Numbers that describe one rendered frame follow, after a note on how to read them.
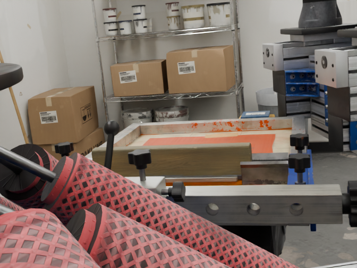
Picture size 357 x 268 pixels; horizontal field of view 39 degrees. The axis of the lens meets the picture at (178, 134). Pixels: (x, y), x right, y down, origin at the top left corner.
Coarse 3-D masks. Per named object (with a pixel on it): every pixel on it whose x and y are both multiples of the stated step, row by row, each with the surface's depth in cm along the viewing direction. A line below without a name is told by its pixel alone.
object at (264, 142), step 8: (240, 136) 158; (248, 136) 157; (256, 136) 156; (264, 136) 155; (272, 136) 154; (256, 144) 147; (264, 144) 146; (272, 144) 145; (256, 152) 138; (264, 152) 138; (272, 152) 137
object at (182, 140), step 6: (150, 138) 167; (156, 138) 166; (162, 138) 165; (168, 138) 164; (174, 138) 163; (180, 138) 163; (186, 138) 162; (192, 138) 161; (198, 138) 160; (204, 138) 160; (144, 144) 159; (150, 144) 159; (156, 144) 158; (162, 144) 157; (168, 144) 156; (174, 144) 156; (180, 144) 155; (186, 144) 154
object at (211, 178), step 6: (168, 180) 110; (174, 180) 109; (180, 180) 109; (186, 180) 109; (192, 180) 108; (198, 180) 108; (204, 180) 108; (210, 180) 107; (216, 180) 107; (222, 180) 107; (228, 180) 106; (234, 180) 106
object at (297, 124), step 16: (128, 128) 169; (144, 128) 172; (160, 128) 171; (176, 128) 169; (192, 128) 168; (208, 128) 167; (224, 128) 166; (240, 128) 164; (256, 128) 163; (272, 128) 162; (288, 128) 161; (304, 128) 145; (128, 144) 160; (224, 224) 93; (240, 224) 92; (256, 224) 91; (272, 224) 90; (288, 224) 90; (304, 224) 89
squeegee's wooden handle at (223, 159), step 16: (192, 144) 110; (208, 144) 109; (224, 144) 108; (240, 144) 106; (96, 160) 114; (112, 160) 113; (128, 160) 112; (160, 160) 110; (176, 160) 109; (192, 160) 109; (208, 160) 108; (224, 160) 107; (240, 160) 106; (128, 176) 113; (160, 176) 111; (176, 176) 110; (240, 176) 107
